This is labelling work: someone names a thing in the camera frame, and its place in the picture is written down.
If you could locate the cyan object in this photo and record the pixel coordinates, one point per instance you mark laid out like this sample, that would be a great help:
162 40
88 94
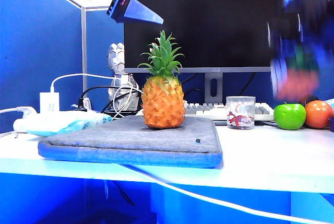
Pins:
331 103

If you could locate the purple object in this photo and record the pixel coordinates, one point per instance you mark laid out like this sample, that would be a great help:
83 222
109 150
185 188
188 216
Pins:
332 124

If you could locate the white and grey keyboard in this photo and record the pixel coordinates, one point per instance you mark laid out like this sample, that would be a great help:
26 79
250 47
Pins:
206 110

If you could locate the black power plug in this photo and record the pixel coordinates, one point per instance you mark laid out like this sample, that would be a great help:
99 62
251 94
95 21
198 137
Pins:
82 105

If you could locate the green plastic apple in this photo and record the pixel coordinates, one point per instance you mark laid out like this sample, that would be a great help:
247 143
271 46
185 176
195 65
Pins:
289 117

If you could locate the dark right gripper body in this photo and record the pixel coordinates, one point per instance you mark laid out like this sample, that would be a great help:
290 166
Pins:
300 33

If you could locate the black computer monitor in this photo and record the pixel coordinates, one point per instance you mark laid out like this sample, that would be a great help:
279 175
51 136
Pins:
221 30

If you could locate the orange red round fruit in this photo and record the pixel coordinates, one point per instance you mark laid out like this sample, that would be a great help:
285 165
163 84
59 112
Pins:
319 114

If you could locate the plastic pineapple with green crown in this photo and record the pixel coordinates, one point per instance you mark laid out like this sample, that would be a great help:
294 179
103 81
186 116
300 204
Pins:
163 104

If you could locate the clear plastic jar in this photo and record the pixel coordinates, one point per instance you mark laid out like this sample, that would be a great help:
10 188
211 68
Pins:
240 114

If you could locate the blue white tissue pack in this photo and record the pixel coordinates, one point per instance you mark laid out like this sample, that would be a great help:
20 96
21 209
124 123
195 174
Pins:
78 124

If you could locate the grey monitor stand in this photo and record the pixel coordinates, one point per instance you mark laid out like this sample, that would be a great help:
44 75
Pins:
207 96

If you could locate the Rubik's cube with black frame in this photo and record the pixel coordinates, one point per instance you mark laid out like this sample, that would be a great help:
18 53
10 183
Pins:
297 83

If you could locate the dark round fruit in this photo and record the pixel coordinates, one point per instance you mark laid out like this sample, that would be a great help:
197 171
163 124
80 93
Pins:
309 100

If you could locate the grey partition post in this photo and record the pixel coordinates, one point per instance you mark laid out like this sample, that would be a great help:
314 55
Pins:
84 51

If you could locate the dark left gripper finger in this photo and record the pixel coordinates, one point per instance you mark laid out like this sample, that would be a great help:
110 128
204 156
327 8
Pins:
143 13

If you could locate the white power strip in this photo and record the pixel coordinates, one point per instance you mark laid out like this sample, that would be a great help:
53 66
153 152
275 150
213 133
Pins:
21 124

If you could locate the white charger adapter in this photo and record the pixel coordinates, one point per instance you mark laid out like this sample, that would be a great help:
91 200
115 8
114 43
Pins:
49 102

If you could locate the grey felt laptop sleeve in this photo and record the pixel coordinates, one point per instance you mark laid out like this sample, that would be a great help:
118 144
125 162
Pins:
130 140

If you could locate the silver robot figurine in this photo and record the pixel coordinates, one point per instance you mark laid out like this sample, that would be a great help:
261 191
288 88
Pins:
117 59

